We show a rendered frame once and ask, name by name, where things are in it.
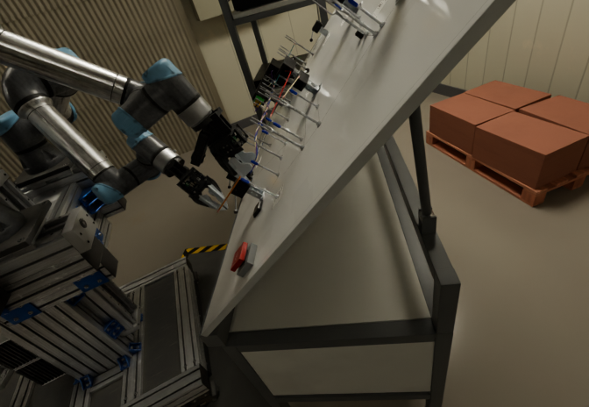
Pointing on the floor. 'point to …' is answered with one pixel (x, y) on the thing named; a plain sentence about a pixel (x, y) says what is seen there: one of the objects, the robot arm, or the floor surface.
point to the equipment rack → (263, 17)
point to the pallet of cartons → (514, 138)
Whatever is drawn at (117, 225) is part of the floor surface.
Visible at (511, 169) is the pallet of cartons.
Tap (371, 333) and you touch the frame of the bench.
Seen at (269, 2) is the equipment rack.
